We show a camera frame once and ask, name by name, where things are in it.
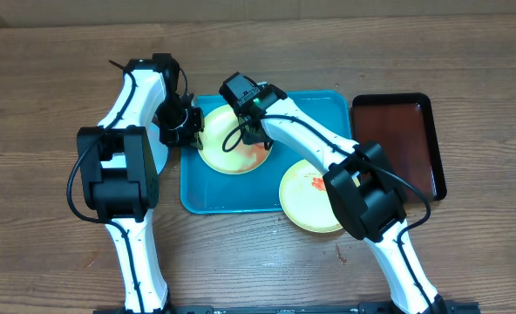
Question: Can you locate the light blue plate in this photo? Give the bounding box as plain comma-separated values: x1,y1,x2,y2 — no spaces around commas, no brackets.
147,122,168,174

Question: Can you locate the teal plastic tray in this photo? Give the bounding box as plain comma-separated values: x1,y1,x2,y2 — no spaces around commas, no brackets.
180,90,352,215

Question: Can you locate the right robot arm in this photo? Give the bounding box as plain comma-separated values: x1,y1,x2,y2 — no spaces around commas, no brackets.
219,72,447,313

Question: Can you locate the yellow-green plate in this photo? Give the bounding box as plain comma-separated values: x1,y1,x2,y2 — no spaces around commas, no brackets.
279,160,343,233
199,105,270,174

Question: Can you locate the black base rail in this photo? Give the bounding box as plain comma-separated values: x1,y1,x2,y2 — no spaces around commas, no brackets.
93,301,482,314

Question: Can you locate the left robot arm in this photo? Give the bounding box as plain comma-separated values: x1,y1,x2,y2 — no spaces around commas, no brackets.
66,53,205,313

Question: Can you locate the black tray with red water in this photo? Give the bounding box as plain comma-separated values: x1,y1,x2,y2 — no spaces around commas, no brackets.
350,92,447,201

